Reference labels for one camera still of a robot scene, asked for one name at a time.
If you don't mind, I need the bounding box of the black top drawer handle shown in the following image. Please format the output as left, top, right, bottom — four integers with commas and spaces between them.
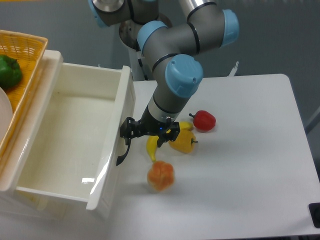
116, 138, 131, 166

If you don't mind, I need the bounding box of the black device at edge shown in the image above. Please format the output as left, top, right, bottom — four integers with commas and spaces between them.
308, 202, 320, 229

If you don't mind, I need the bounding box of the yellow woven basket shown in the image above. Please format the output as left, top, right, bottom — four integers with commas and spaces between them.
0, 29, 48, 156

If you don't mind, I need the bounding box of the white table clamp bracket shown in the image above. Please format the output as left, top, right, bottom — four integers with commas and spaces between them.
228, 61, 239, 77

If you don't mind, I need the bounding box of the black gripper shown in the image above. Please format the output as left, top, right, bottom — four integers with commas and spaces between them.
120, 109, 180, 148

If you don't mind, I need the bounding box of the white drawer cabinet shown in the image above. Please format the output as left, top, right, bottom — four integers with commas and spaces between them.
0, 50, 66, 219

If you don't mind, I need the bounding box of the green bell pepper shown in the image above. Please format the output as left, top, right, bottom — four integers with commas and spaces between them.
0, 54, 23, 89

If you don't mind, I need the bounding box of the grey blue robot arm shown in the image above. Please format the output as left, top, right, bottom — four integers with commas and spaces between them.
89, 0, 240, 146

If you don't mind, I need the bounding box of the yellow bell pepper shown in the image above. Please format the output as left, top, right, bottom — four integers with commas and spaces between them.
168, 129, 198, 154

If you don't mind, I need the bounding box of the red bell pepper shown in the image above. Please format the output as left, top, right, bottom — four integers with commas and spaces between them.
188, 110, 216, 132

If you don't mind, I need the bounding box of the white plate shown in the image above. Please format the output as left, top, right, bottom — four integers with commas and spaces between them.
0, 88, 13, 141

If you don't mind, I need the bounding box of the yellow banana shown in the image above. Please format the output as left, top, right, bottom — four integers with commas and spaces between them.
146, 121, 193, 162

